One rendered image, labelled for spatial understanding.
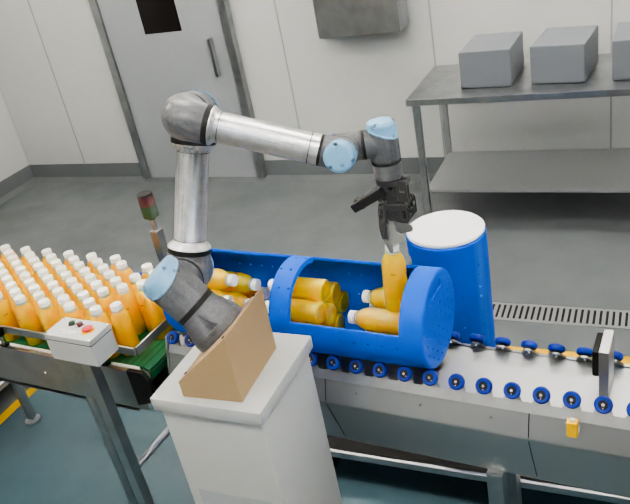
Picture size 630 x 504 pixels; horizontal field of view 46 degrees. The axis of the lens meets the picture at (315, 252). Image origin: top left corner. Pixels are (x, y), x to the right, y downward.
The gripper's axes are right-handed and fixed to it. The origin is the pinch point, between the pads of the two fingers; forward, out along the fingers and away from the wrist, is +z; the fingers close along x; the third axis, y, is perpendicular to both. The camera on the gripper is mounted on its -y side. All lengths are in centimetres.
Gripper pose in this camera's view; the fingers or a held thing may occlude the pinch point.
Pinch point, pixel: (391, 244)
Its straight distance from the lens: 201.1
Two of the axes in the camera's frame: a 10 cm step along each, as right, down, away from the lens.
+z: 1.8, 8.6, 4.7
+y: 8.8, 0.7, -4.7
